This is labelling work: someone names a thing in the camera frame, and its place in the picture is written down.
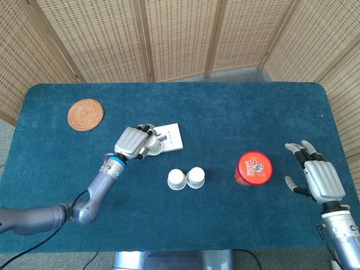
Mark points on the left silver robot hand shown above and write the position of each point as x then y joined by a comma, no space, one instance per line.
130,142

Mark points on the white cup green flower print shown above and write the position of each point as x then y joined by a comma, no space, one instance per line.
155,147

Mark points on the white cup blue flower print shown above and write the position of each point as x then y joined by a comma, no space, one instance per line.
196,175

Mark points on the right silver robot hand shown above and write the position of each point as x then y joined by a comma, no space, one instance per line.
323,180

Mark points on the orange tub with red lid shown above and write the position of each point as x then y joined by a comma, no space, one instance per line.
254,168

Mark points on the woven bamboo screen panel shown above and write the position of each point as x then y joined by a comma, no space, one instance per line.
247,31
17,56
180,36
346,112
315,36
92,36

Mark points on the white cup blue dandelion print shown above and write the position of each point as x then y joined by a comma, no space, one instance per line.
176,177

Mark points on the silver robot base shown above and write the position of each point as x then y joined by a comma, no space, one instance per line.
168,261

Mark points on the blue plush table cover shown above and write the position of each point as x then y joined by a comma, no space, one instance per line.
225,126

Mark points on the round woven rattan coaster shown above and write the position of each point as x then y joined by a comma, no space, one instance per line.
85,114

